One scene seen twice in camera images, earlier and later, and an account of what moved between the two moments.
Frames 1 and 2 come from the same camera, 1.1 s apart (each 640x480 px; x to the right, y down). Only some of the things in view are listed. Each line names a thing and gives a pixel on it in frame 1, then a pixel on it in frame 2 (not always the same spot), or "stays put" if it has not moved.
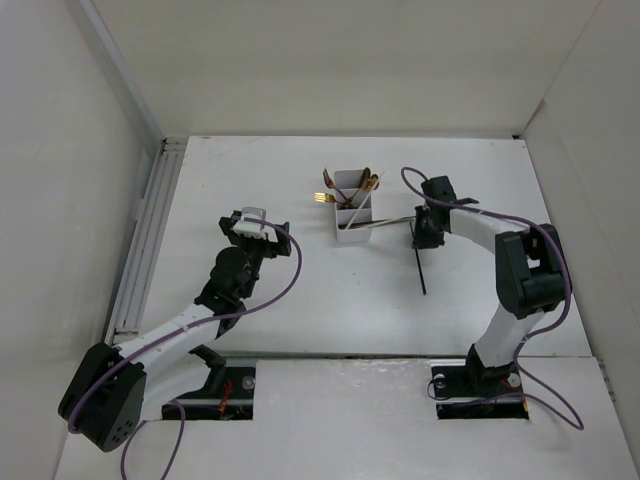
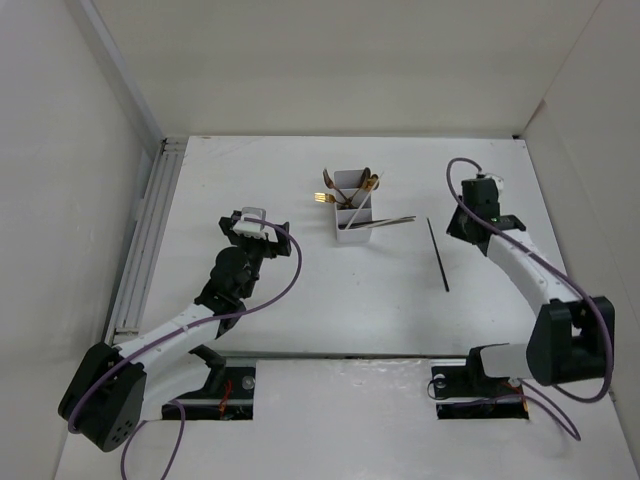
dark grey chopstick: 343,226 stays put
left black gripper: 271,249 stays put
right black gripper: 421,239 -> 453,228
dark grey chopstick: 419,265 -> 437,255
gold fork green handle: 324,197 stays put
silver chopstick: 363,202 stays put
